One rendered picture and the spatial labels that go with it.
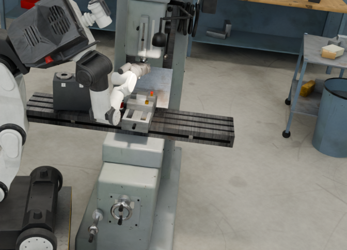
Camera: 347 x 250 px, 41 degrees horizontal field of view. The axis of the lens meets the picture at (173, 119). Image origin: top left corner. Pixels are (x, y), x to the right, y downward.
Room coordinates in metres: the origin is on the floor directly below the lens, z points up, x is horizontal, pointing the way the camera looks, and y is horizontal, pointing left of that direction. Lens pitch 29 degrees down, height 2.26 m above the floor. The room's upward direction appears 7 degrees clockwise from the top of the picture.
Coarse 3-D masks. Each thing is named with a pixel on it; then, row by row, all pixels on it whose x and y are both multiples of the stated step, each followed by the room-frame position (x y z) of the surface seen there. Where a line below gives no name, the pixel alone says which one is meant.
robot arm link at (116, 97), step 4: (112, 92) 2.09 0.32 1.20; (116, 92) 2.08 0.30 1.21; (120, 92) 2.09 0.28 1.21; (112, 96) 2.06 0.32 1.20; (116, 96) 2.06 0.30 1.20; (120, 96) 2.07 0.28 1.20; (112, 100) 2.04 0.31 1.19; (116, 100) 2.04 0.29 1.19; (120, 100) 2.06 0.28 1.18; (112, 104) 2.01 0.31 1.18; (116, 104) 2.02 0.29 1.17; (120, 104) 2.06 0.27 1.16; (116, 108) 2.01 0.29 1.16; (100, 120) 1.93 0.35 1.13; (104, 120) 1.92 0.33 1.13
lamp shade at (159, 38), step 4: (156, 36) 2.17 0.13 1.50; (160, 36) 2.17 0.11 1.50; (164, 36) 2.18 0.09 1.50; (152, 40) 2.18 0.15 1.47; (156, 40) 2.17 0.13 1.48; (160, 40) 2.16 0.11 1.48; (164, 40) 2.18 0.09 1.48; (152, 44) 2.18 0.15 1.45; (156, 44) 2.16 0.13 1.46; (160, 44) 2.16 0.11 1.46; (164, 44) 2.18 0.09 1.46
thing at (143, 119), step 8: (152, 96) 2.45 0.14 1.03; (128, 112) 2.29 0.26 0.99; (136, 112) 2.31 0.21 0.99; (144, 112) 2.32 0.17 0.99; (152, 112) 2.36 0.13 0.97; (128, 120) 2.21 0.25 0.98; (136, 120) 2.21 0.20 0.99; (144, 120) 2.22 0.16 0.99; (128, 128) 2.21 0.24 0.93; (136, 128) 2.21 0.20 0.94; (144, 128) 2.21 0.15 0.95
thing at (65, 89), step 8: (56, 72) 2.45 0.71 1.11; (64, 72) 2.44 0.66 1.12; (56, 80) 2.35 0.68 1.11; (64, 80) 2.36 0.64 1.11; (72, 80) 2.38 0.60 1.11; (56, 88) 2.34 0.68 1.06; (64, 88) 2.35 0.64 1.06; (72, 88) 2.36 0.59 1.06; (80, 88) 2.37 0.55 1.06; (88, 88) 2.37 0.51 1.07; (56, 96) 2.34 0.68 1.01; (64, 96) 2.35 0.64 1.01; (72, 96) 2.36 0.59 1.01; (80, 96) 2.37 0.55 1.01; (88, 96) 2.38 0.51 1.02; (56, 104) 2.34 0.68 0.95; (64, 104) 2.35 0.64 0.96; (72, 104) 2.36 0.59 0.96; (80, 104) 2.37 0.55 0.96; (88, 104) 2.38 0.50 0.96
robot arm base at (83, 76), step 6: (90, 54) 1.92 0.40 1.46; (96, 54) 1.94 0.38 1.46; (102, 54) 1.94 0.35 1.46; (78, 60) 1.86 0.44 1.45; (84, 60) 1.87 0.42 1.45; (90, 60) 1.91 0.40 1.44; (108, 60) 1.92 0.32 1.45; (78, 66) 1.83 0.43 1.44; (84, 66) 1.83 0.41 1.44; (78, 72) 1.83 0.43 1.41; (84, 72) 1.81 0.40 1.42; (90, 72) 1.81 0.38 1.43; (78, 78) 1.83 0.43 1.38; (84, 78) 1.82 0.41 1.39; (90, 78) 1.80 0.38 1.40; (84, 84) 1.82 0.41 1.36; (90, 84) 1.81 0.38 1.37
